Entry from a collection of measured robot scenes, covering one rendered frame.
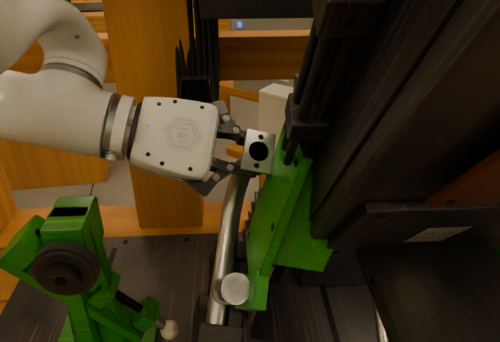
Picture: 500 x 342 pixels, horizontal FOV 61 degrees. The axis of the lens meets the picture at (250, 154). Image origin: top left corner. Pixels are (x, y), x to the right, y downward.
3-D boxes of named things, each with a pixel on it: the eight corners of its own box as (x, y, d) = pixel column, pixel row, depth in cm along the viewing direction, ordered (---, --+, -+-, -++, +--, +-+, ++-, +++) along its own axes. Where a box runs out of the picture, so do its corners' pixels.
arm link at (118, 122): (97, 152, 49) (123, 157, 49) (114, 82, 51) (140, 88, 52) (103, 168, 56) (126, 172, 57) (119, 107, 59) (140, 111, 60)
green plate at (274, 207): (312, 308, 54) (377, 172, 44) (249, 299, 53) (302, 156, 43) (297, 246, 64) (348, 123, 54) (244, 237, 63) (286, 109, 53)
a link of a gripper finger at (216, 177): (211, 179, 54) (263, 189, 55) (216, 155, 54) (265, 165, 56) (208, 184, 57) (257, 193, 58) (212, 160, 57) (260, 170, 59)
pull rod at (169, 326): (180, 327, 66) (177, 301, 63) (178, 343, 63) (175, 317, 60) (144, 328, 65) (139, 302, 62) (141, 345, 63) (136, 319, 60)
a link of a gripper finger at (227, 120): (219, 133, 55) (268, 143, 56) (223, 111, 56) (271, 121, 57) (216, 140, 58) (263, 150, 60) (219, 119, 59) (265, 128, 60)
